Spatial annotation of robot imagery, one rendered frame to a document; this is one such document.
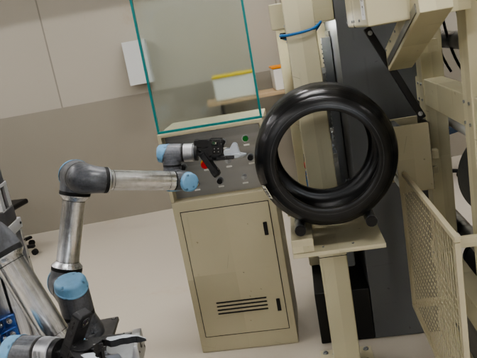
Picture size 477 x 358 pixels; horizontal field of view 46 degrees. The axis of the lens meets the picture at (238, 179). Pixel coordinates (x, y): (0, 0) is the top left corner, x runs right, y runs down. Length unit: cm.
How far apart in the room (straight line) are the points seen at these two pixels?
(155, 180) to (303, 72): 82
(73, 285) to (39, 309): 56
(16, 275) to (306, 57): 151
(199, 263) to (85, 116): 341
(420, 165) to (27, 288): 169
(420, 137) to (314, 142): 45
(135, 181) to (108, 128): 408
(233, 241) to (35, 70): 379
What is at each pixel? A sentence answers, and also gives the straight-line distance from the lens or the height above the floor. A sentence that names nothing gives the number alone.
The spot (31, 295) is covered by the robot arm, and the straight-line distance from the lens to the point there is 155.
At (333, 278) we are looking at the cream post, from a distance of 274.
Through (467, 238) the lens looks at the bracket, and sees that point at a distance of 182.
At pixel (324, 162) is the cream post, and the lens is 255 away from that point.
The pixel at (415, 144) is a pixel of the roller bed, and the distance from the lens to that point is 252.
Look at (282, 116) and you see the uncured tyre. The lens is 213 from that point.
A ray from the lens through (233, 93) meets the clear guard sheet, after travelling 285.
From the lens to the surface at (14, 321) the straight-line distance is 189.
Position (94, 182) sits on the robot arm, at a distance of 206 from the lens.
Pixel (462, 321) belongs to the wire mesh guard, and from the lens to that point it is 191.
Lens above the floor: 167
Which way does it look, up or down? 14 degrees down
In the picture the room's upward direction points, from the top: 10 degrees counter-clockwise
